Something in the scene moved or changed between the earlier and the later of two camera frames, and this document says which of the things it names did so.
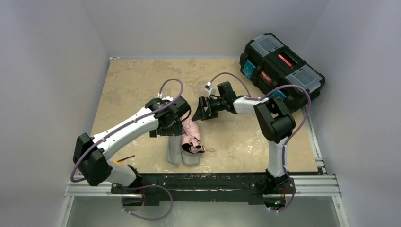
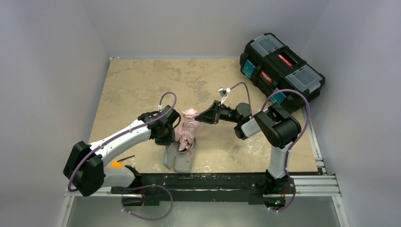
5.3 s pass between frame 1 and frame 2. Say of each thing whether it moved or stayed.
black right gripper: moved
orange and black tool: stayed
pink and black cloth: moved
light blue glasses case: moved
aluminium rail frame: stayed
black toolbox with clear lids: stayed
